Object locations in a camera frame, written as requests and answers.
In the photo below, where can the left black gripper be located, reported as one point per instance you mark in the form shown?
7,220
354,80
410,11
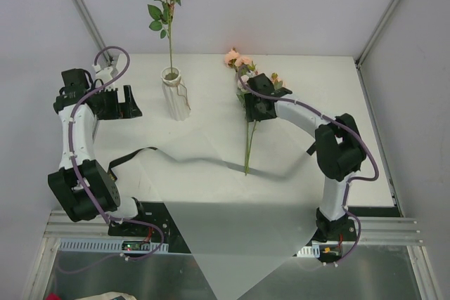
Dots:
117,104

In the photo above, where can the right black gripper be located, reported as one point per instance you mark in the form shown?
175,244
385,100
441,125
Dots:
254,109

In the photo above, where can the pink flower bouquet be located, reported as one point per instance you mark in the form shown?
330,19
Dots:
245,68

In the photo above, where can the black ribbon gold lettering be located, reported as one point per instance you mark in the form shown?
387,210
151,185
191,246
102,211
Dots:
130,156

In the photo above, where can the white wrapping paper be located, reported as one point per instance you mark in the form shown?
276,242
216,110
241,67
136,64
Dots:
239,227

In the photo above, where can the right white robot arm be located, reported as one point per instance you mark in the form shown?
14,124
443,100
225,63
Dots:
337,147

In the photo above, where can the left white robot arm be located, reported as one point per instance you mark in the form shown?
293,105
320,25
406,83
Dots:
81,185

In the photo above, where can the white ribbed vase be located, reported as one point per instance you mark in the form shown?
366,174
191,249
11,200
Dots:
176,94

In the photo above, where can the beige cloth bag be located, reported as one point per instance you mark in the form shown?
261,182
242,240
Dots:
111,296

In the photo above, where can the red object at bottom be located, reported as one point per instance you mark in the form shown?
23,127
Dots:
52,296

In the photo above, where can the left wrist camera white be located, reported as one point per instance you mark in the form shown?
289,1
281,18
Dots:
103,75

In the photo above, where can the right aluminium frame post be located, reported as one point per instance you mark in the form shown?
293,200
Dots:
378,30

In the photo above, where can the aluminium frame post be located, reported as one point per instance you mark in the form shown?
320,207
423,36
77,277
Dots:
378,30
89,24

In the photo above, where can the aluminium front rail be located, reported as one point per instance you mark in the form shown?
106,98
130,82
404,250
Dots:
397,231

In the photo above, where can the left white cable duct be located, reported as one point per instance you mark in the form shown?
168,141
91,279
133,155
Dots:
111,246

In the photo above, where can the white cable duct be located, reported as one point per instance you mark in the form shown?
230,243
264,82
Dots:
111,246
309,252

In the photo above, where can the right white cable duct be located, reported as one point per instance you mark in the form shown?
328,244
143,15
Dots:
309,252

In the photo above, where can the left aluminium frame post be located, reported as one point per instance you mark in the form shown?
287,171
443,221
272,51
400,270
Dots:
89,24

